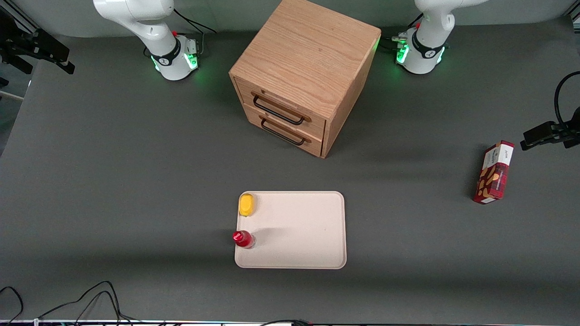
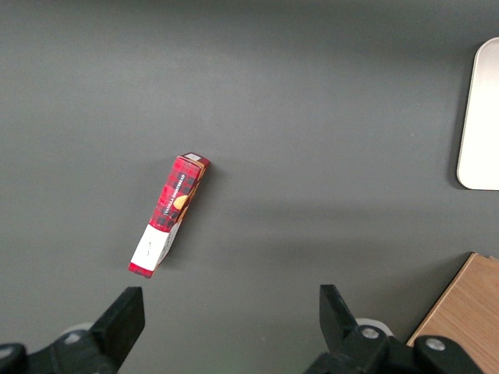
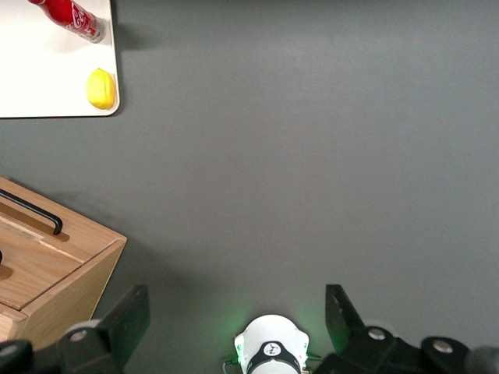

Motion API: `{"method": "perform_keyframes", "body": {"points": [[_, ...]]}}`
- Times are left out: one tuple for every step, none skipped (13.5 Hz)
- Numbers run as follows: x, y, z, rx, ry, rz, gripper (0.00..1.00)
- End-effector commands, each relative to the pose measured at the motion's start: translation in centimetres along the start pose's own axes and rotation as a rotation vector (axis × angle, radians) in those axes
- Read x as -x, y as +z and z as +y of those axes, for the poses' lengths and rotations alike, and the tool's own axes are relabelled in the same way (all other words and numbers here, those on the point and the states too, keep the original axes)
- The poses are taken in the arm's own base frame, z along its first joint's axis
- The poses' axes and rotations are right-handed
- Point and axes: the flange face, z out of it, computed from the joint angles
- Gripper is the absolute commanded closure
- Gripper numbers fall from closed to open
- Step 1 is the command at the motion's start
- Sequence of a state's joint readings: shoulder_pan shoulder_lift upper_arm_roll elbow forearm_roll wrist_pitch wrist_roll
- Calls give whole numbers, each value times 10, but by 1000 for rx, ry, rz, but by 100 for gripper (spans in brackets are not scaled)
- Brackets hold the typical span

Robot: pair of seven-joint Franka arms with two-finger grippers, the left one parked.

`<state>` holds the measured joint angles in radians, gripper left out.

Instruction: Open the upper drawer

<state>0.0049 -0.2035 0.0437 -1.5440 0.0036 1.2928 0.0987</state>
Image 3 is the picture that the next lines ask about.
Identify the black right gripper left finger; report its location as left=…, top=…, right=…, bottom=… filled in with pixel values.
left=0, top=284, right=151, bottom=374

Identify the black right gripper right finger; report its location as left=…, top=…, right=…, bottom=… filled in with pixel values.
left=311, top=284, right=499, bottom=374

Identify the shallow oak wooden drawer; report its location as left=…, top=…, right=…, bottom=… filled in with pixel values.
left=0, top=217, right=85, bottom=312

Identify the oak wooden drawer cabinet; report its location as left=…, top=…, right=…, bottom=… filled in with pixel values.
left=0, top=175, right=128, bottom=351

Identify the deep oak wooden drawer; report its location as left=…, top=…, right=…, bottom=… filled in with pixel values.
left=0, top=175, right=126, bottom=266

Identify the yellow bottle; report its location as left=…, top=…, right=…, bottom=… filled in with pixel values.
left=86, top=68, right=117, bottom=111

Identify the white plastic tray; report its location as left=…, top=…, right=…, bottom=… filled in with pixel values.
left=0, top=0, right=121, bottom=118

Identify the red cola bottle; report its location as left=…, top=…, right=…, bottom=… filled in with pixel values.
left=27, top=0, right=107, bottom=44

